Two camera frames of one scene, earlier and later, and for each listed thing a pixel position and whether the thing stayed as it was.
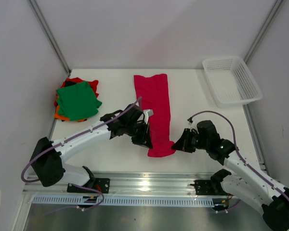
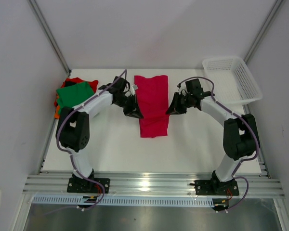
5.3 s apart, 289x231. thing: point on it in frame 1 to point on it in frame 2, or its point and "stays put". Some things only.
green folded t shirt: x=77 y=101 stays put
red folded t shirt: x=94 y=84 stays put
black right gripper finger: x=180 y=145 to x=175 y=107
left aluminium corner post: x=43 y=21 stays put
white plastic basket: x=231 y=82 stays put
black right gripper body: x=186 y=140 to x=179 y=103
